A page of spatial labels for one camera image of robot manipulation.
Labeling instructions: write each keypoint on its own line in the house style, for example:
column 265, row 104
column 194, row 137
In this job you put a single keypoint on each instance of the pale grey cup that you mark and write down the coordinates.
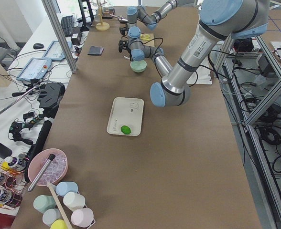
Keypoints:
column 50, row 216

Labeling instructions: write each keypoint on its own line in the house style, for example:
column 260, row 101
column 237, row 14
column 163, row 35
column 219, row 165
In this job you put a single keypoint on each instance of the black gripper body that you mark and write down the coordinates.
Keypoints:
column 131, row 57
column 127, row 25

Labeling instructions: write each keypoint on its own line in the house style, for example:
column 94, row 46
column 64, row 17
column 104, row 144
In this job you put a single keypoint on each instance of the black foam headset holder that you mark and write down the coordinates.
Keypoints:
column 50, row 97

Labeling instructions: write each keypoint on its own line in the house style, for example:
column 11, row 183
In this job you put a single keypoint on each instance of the metal scoop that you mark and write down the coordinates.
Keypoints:
column 120, row 18

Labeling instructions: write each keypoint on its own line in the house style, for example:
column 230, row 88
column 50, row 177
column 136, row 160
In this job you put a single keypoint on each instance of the blue cup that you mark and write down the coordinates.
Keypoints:
column 64, row 187

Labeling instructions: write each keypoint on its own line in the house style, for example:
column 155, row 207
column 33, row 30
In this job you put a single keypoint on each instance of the pink cup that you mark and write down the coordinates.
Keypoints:
column 83, row 217

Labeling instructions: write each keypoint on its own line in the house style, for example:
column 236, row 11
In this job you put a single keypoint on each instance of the black tray on table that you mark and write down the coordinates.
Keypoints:
column 107, row 13

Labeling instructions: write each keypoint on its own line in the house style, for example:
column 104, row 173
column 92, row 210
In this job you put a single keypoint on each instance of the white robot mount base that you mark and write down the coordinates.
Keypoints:
column 201, row 76

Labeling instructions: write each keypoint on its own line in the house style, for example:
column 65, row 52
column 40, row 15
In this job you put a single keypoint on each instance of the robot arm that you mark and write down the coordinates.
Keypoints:
column 219, row 19
column 139, row 13

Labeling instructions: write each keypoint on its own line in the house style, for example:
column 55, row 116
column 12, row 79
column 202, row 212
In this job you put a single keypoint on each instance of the far teach pendant tablet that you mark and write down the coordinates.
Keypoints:
column 54, row 52

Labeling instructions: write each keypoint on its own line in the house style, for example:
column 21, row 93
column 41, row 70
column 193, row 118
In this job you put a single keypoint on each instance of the metal rod black tip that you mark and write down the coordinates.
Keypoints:
column 41, row 173

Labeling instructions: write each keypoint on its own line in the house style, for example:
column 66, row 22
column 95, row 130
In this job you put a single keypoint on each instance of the green cup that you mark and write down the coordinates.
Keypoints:
column 42, row 203

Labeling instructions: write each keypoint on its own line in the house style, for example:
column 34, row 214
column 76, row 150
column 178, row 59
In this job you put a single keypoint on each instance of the aluminium frame post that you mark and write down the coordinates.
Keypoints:
column 51, row 13

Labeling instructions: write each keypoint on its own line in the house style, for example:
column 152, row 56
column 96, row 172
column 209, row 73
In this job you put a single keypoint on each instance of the near teach pendant tablet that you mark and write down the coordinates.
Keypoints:
column 36, row 68

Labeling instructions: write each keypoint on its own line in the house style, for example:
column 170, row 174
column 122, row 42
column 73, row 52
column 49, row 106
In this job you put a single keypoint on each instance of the grey folded cloth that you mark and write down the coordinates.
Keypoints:
column 95, row 50

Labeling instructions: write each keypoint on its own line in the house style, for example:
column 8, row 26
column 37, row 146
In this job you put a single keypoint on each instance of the white cup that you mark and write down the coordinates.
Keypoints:
column 74, row 201

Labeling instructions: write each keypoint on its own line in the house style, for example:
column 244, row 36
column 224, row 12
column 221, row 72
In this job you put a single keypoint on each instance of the mint green bowl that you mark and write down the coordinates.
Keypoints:
column 138, row 66

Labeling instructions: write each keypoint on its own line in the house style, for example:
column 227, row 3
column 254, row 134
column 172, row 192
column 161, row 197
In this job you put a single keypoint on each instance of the teach pendant tablet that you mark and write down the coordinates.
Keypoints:
column 36, row 68
column 54, row 52

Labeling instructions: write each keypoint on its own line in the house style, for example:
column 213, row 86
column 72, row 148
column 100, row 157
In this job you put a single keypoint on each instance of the copper wire bottle rack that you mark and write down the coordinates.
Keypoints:
column 12, row 182

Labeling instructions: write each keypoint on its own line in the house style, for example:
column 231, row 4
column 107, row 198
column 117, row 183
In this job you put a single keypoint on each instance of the wooden mug tree stand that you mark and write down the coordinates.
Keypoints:
column 101, row 25

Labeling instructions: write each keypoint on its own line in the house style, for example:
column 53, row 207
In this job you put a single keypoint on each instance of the cream rabbit tray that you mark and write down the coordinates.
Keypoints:
column 126, row 111

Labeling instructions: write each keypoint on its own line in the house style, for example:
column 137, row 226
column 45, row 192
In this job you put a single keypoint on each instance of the yellow cup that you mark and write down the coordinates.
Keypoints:
column 58, row 224

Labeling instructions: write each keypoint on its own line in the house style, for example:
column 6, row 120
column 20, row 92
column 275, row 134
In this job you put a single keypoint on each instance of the pink bowl with ice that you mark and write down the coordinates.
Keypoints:
column 54, row 172

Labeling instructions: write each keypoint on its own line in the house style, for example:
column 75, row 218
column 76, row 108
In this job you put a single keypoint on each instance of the black computer mouse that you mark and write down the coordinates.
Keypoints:
column 37, row 46

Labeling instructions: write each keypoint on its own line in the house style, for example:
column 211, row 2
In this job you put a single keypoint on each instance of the black keyboard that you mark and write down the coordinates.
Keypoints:
column 67, row 23

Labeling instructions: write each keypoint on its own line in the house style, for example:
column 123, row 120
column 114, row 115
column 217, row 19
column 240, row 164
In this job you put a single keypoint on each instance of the green lime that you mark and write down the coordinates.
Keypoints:
column 125, row 130

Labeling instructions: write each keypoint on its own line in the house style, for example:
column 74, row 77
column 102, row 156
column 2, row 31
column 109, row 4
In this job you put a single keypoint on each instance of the bamboo cutting board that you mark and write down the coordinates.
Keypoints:
column 151, row 42

